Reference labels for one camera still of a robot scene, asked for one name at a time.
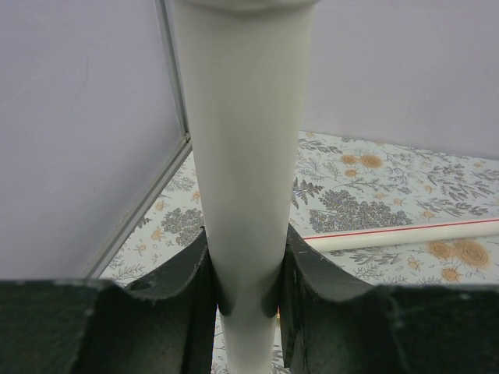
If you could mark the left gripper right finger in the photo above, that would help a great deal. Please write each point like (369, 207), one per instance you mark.
(333, 322)

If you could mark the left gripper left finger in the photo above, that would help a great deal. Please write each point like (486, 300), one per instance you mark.
(162, 322)

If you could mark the white PVC pipe frame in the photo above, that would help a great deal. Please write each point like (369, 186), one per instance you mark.
(256, 74)

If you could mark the floral patterned table mat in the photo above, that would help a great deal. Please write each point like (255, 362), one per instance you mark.
(346, 184)

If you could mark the aluminium frame profile left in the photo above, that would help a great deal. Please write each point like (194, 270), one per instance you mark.
(179, 146)

